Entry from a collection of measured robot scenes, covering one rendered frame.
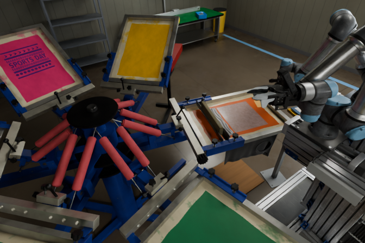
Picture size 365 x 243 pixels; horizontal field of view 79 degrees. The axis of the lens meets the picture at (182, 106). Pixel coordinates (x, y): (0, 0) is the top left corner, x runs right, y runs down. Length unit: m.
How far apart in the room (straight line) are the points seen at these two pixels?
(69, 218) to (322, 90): 1.22
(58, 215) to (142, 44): 1.62
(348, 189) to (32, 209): 1.53
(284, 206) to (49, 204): 1.88
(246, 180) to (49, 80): 2.21
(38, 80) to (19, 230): 1.29
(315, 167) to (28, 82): 2.17
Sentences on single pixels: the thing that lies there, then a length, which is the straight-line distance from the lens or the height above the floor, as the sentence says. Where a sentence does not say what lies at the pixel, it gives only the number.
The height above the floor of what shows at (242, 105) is 0.95.
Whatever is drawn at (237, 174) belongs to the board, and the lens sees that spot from 2.70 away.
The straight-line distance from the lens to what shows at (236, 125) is 1.85.
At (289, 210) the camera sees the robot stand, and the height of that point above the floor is 0.21.
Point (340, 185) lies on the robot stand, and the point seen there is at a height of 1.16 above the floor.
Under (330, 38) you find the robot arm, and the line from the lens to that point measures 1.66.
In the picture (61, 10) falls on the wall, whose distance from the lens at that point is 5.28.
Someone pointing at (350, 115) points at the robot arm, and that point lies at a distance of 1.29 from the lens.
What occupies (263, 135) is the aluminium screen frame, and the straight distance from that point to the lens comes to 1.76.
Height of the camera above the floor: 2.16
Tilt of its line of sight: 37 degrees down
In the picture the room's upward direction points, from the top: 2 degrees counter-clockwise
